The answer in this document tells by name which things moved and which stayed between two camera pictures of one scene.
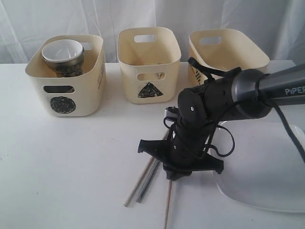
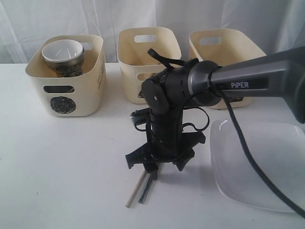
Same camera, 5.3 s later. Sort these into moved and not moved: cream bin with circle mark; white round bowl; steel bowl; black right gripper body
Moved: black right gripper body
Not moved: steel bowl; cream bin with circle mark; white round bowl
